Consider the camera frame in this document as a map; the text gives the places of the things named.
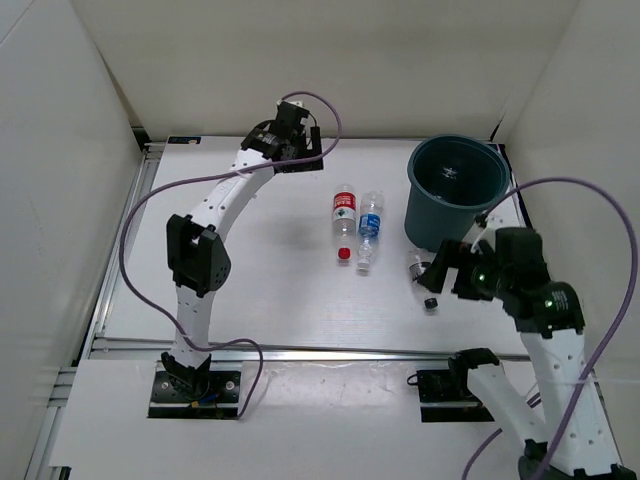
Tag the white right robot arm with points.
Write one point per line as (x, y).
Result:
(573, 439)

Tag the red label plastic bottle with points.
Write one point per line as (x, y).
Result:
(344, 221)

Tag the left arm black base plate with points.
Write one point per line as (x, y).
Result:
(220, 400)

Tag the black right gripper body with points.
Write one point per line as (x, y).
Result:
(482, 278)

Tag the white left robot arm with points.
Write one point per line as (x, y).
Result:
(196, 253)

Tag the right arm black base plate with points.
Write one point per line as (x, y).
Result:
(441, 401)

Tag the blue label crushed bottle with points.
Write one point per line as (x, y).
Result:
(370, 212)

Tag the blue label white cap bottle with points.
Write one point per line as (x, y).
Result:
(451, 173)

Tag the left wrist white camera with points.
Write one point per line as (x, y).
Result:
(296, 103)

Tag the blue sticker label left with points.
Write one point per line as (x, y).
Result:
(184, 140)

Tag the dark green plastic bin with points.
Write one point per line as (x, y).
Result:
(439, 210)

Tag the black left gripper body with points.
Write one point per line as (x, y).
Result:
(300, 144)

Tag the dark label plastic bottle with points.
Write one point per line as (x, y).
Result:
(419, 262)

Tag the aluminium table frame rail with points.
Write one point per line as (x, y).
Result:
(38, 465)

